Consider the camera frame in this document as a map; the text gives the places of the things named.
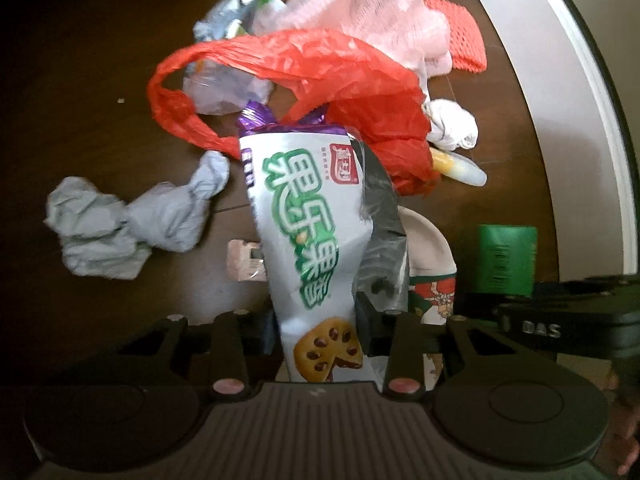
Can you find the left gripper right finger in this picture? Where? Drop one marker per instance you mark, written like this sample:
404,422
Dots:
496,400

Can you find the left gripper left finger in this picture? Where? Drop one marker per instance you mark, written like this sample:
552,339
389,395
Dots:
231,356

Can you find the christmas paper cup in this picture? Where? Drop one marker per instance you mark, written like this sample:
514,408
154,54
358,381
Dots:
432,270

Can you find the white green snack bag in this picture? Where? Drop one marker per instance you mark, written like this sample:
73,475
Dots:
327,217

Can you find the grey paper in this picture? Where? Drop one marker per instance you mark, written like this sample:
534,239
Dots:
103,236

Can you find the yellow white tube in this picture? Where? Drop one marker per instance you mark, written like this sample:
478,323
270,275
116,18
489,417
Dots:
458,167

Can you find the white tissue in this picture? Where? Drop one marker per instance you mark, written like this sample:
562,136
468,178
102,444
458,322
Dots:
452,126

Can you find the red plastic bag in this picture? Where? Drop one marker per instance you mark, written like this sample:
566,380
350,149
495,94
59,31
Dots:
361,87

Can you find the orange foam fruit net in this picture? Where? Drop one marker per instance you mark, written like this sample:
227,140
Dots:
466,44

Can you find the pink foam net wrap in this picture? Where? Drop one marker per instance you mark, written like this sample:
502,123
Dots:
407,31

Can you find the person's right hand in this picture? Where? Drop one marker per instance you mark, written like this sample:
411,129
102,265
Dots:
619,449

